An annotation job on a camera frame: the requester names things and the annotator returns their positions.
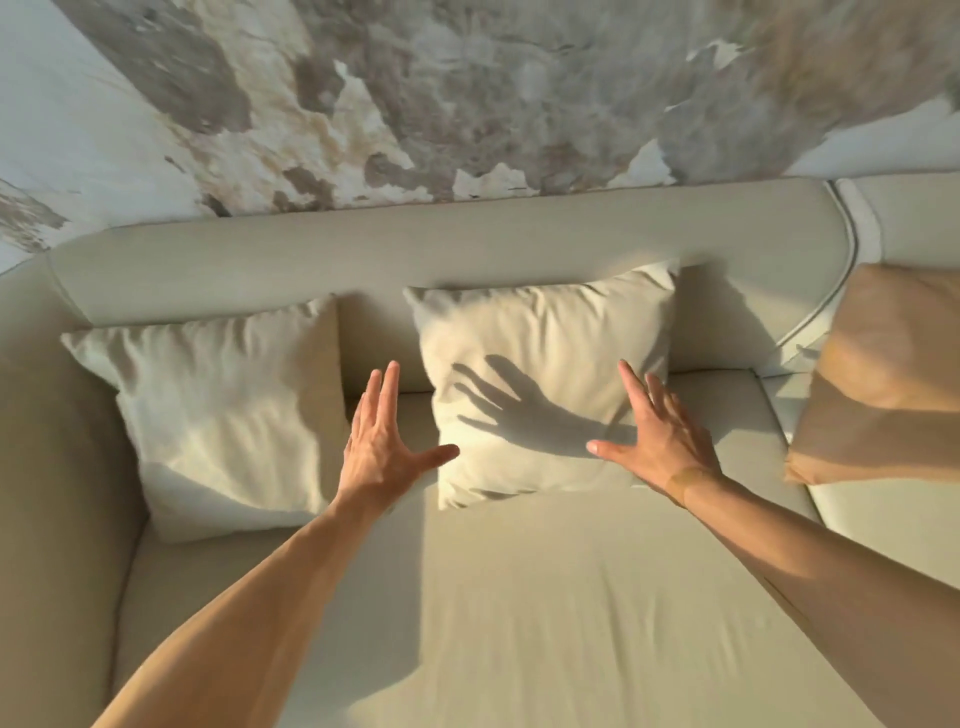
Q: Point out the person's left hand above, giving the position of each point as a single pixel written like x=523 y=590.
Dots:
x=379 y=461

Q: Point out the person's right hand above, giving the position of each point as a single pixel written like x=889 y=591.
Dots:
x=671 y=450

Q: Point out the person's right thumb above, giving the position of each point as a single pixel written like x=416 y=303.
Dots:
x=611 y=451

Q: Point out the person's left thumb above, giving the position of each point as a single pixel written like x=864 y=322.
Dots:
x=435 y=455

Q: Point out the person's right middle finger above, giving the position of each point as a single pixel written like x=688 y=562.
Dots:
x=659 y=399

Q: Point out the person's right forearm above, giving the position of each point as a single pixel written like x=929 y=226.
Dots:
x=847 y=592

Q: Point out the person's left forearm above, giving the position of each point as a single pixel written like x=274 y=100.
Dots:
x=247 y=630

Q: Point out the small white square cushion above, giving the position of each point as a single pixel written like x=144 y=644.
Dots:
x=547 y=330

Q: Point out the beige fabric sofa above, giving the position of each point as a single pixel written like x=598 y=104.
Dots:
x=540 y=600

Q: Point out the large white square cushion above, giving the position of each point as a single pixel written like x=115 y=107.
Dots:
x=225 y=420

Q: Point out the tan orange cushion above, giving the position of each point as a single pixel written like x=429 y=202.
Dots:
x=885 y=375

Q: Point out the beige sofa with white piping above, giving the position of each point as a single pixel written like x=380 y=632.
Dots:
x=907 y=225

